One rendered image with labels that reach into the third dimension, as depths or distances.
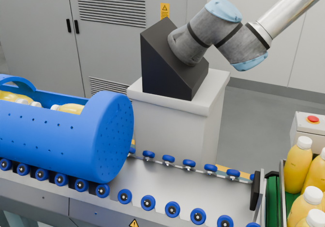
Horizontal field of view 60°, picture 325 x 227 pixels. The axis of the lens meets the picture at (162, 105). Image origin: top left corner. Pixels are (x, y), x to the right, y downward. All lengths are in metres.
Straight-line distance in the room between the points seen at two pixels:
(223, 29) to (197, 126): 0.34
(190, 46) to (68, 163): 0.55
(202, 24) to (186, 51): 0.11
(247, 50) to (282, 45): 2.44
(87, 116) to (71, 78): 2.25
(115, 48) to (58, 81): 0.90
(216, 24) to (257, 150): 1.86
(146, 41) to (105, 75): 1.81
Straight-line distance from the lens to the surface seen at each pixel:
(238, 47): 0.97
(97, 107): 0.80
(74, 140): 0.81
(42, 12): 2.98
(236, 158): 2.55
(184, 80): 0.95
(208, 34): 0.98
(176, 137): 1.08
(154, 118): 1.08
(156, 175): 1.01
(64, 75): 3.09
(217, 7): 0.95
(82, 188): 0.95
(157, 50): 0.95
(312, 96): 3.61
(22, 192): 1.13
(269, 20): 1.00
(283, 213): 0.90
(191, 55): 1.01
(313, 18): 3.33
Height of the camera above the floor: 1.63
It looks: 31 degrees down
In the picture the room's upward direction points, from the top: straight up
